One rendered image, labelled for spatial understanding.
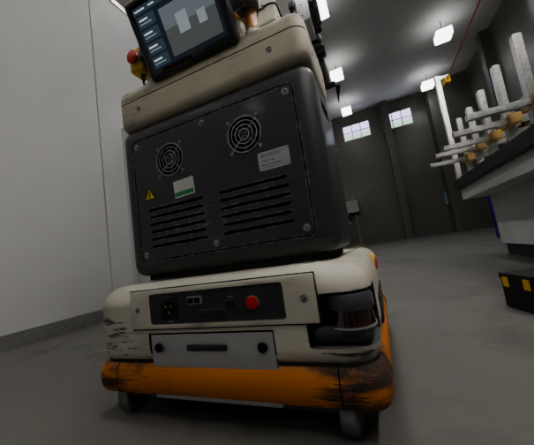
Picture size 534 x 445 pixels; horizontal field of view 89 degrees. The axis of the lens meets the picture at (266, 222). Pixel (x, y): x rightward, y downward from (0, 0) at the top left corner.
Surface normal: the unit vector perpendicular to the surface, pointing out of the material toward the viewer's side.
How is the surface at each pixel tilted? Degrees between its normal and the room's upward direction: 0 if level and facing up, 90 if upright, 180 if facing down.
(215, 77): 90
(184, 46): 115
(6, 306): 90
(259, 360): 90
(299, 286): 90
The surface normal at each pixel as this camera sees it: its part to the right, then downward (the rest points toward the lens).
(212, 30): -0.29, 0.37
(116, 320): -0.39, -0.04
